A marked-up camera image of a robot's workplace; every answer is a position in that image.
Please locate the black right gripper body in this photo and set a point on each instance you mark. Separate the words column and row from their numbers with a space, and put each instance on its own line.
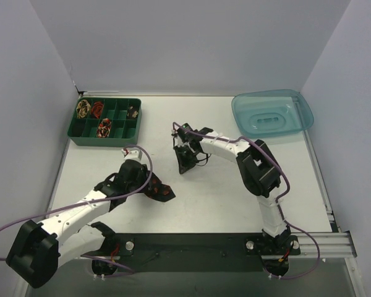
column 184, row 151

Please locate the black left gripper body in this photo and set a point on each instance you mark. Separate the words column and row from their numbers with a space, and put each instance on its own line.
column 149, row 185

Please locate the black orange floral tie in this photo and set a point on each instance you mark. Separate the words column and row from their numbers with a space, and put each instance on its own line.
column 158, row 191

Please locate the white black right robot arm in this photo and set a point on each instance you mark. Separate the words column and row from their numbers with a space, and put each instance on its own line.
column 260, row 174

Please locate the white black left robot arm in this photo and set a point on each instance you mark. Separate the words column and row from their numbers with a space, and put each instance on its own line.
column 39, row 249

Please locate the green compartment organizer tray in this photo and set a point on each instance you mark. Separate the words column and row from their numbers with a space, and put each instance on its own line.
column 123, row 131

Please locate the rolled dark patterned tie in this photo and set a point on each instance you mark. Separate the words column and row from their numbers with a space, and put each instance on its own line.
column 132, row 112

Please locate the rolled red black tie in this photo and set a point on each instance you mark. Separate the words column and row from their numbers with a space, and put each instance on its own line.
column 97, row 110

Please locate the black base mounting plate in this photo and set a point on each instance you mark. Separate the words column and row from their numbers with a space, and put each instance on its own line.
column 198, row 252

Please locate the rolled beige brown tie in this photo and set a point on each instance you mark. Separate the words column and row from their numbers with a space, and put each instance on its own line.
column 82, row 109

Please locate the teal translucent plastic tub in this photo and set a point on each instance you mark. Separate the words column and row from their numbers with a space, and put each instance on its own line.
column 271, row 113

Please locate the aluminium front rail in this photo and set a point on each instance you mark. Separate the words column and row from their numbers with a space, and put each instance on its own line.
column 321, row 246

